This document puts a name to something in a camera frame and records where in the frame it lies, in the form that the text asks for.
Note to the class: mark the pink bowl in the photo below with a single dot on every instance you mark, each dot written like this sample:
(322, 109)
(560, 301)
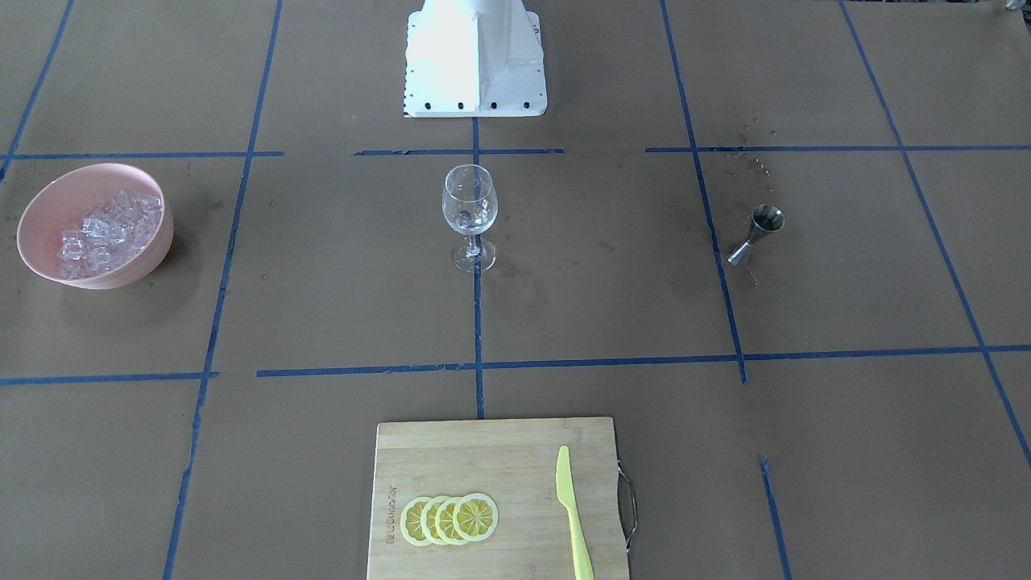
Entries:
(64, 203)

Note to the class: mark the pile of clear ice cubes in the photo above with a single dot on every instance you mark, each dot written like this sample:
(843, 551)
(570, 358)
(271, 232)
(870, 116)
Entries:
(110, 235)

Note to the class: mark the bamboo cutting board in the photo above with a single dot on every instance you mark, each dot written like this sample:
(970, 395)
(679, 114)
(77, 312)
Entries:
(513, 461)

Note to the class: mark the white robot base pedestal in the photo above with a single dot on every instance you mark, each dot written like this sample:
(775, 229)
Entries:
(474, 59)

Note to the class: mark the lemon slice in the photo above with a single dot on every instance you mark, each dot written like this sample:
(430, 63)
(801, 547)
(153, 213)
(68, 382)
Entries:
(446, 529)
(428, 518)
(412, 527)
(476, 517)

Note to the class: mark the steel jigger measuring cup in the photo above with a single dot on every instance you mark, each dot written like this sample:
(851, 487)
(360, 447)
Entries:
(765, 219)

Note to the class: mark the yellow plastic knife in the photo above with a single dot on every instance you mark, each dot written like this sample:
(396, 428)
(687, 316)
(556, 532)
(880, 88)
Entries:
(580, 556)

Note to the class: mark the clear wine glass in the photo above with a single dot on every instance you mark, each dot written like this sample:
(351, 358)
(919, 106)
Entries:
(470, 206)

